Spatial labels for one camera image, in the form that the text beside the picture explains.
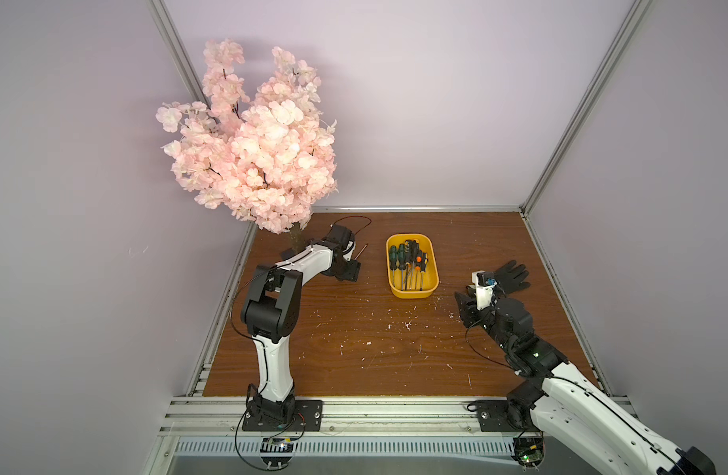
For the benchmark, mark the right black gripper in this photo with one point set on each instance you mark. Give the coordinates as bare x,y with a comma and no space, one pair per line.
470,307

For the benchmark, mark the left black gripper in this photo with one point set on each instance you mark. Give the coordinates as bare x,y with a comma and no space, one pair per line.
353,272

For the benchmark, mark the green black screwdriver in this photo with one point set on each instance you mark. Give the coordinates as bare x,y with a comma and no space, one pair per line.
394,264
402,264

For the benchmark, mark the black yellow thin screwdriver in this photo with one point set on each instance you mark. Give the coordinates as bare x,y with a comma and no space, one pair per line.
410,247

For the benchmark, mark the black handled long screwdriver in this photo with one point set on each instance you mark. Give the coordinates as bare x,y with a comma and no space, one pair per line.
412,278

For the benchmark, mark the small orange black screwdriver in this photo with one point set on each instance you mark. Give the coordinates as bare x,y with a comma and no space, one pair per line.
417,271

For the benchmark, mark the yellow plastic storage box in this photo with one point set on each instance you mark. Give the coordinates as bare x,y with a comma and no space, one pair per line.
432,279

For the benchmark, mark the large orange black screwdriver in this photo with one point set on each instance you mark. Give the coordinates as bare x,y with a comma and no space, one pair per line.
361,251

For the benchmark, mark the black yellow grip screwdriver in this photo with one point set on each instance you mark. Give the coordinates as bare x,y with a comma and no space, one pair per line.
423,269

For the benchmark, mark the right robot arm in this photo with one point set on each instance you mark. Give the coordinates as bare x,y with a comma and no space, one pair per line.
556,398

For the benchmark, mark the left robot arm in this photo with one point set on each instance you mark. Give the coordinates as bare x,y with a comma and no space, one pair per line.
272,310

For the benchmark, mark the black work glove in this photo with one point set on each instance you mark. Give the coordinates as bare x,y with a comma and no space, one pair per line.
511,278

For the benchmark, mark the pink artificial blossom tree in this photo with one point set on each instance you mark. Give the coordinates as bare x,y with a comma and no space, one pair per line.
268,157

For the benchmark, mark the right controller board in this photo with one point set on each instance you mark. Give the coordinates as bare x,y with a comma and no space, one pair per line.
528,452

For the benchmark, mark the controller board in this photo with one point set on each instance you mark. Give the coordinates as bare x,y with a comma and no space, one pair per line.
277,452
528,452

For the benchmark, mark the left controller board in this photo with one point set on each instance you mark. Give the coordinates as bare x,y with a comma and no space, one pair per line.
277,452

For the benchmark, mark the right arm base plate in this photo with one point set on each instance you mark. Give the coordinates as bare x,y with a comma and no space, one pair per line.
501,416

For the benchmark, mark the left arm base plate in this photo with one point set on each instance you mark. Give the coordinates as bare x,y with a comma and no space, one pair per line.
291,415

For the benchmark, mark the aluminium front rail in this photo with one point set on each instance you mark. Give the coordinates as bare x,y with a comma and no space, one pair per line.
222,416

